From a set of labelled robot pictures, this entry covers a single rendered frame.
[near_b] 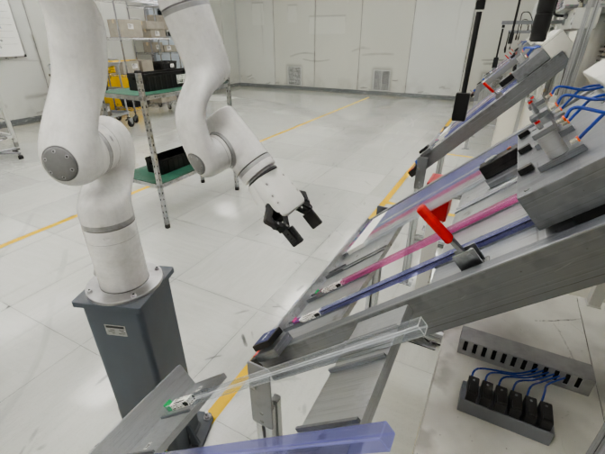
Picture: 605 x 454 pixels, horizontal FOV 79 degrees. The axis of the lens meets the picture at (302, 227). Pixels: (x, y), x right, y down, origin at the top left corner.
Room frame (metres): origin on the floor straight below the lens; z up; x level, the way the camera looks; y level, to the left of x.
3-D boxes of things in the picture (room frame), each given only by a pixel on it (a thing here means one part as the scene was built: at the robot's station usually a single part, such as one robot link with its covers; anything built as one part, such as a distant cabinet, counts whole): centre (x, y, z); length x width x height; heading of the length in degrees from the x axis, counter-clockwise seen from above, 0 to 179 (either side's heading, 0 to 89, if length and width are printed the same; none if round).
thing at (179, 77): (2.94, 1.01, 1.01); 0.57 x 0.17 x 0.11; 152
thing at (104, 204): (0.83, 0.47, 1.00); 0.19 x 0.12 x 0.24; 178
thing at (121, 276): (0.80, 0.47, 0.79); 0.19 x 0.19 x 0.18
